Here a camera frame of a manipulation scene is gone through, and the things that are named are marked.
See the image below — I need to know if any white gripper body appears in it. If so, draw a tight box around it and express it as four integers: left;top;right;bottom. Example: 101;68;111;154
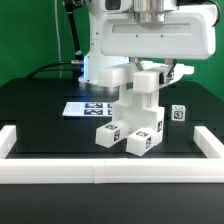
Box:
100;0;216;60

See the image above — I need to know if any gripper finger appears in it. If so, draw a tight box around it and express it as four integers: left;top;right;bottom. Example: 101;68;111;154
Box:
159;59;176;85
132;57;144;71

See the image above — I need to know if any white chair back frame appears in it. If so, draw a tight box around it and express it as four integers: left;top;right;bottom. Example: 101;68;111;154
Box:
98;61;194;93

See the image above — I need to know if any white chair seat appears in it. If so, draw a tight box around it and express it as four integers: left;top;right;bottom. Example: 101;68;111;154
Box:
112;85;165;145

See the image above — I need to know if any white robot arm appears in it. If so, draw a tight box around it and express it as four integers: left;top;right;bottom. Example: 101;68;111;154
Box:
81;0;221;87

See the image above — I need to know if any white tagged cube far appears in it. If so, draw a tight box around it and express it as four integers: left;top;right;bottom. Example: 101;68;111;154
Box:
171;105;186;121

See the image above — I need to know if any white marker sheet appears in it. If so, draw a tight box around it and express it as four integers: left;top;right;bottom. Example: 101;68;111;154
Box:
62;102;112;117

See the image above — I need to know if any white U-shaped fence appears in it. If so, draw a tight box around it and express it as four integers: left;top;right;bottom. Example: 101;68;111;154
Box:
0;125;224;184

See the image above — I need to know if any black camera stand pole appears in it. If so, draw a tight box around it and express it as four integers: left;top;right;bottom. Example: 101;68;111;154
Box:
63;0;83;65

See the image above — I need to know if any black cable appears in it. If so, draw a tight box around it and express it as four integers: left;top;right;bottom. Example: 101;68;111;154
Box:
26;61;84;80

